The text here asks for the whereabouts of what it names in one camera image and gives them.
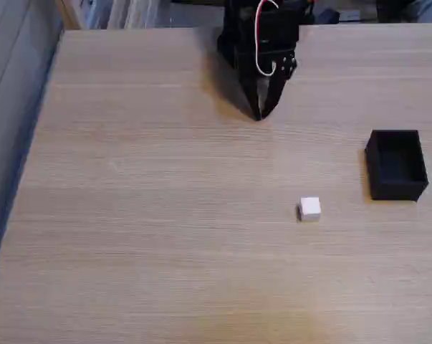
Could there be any wooden frame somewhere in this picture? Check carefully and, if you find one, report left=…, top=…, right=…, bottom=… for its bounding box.
left=55, top=0, right=85, bottom=31

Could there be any white and red gripper cable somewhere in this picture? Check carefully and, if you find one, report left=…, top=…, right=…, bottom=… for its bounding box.
left=254, top=0, right=279, bottom=77

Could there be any black open box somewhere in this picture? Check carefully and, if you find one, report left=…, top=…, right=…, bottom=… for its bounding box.
left=364, top=129, right=430, bottom=202

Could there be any white block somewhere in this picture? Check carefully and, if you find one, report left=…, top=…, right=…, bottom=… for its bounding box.
left=298, top=196, right=322, bottom=223

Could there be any dark blue object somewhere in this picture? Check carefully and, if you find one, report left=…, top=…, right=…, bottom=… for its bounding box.
left=315, top=9, right=341, bottom=25

